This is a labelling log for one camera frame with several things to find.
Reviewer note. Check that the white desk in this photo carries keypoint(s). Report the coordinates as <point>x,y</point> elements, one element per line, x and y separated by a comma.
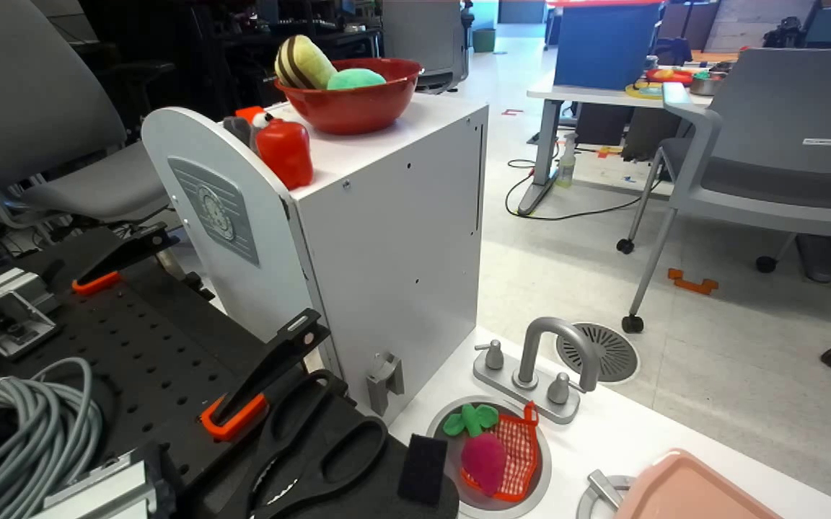
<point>570,96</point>

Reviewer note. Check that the grey office chair on casters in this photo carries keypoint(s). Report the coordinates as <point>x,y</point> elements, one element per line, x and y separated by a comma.
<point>799,124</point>

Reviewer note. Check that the silver framed box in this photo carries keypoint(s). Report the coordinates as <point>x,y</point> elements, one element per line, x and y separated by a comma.
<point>7,328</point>

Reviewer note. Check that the white toy kitchen counter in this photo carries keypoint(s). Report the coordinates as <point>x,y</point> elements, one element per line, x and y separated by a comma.
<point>626,434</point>

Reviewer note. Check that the clear bottle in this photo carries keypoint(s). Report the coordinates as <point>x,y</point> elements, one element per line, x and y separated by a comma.
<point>565,159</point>

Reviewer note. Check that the white rounded panel with label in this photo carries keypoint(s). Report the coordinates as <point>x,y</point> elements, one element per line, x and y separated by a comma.
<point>184,155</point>

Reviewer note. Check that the small black foam block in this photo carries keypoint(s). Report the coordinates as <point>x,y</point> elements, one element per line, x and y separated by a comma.
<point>421,472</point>

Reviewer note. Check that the small orange floor tape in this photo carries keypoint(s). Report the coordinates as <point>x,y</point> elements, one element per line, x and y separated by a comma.
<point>694,283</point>

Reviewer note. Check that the round toy sink basin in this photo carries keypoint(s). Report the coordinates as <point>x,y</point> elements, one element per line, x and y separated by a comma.
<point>544,460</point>

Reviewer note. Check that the grey cabinet latch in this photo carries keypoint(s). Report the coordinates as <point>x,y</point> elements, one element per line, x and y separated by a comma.
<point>383,380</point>

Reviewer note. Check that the silver metal bracket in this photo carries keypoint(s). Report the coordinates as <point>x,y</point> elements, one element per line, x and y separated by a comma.
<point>98,491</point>

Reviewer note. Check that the white cabinet box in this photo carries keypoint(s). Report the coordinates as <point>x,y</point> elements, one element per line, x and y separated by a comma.
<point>388,250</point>

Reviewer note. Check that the pink cutting board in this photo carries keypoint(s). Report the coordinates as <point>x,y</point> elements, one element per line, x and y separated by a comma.
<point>685,491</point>

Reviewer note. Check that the red plastic bowl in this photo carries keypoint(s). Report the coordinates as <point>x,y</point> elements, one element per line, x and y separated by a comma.
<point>359,111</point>

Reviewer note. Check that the green waste bin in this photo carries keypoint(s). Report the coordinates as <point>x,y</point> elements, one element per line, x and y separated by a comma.
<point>483,39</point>

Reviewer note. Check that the grey toy stove burner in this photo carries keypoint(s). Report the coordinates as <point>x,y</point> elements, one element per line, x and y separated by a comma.
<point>594,479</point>

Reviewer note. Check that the black scissors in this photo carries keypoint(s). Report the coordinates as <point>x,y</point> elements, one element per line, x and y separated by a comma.
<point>317,398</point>

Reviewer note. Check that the dark office chair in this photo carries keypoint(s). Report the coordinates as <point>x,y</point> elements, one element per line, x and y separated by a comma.
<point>819,23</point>

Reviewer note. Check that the green plush ball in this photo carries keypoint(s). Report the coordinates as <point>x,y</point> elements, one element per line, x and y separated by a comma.
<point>359,80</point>

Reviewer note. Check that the colourful desk clutter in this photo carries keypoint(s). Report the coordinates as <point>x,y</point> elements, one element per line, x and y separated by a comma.
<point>671,81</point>

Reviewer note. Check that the grey padded chair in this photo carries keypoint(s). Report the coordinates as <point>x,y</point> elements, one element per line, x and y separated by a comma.
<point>40,88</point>

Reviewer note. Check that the grey toy faucet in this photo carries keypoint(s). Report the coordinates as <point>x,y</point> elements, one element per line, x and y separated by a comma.
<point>531,357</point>

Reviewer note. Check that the yellow striped plush toy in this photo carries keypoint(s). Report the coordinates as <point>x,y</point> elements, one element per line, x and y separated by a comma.
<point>301,61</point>

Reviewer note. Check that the round grey floor drain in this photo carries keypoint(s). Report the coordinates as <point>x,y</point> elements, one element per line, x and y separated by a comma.
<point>617,351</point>

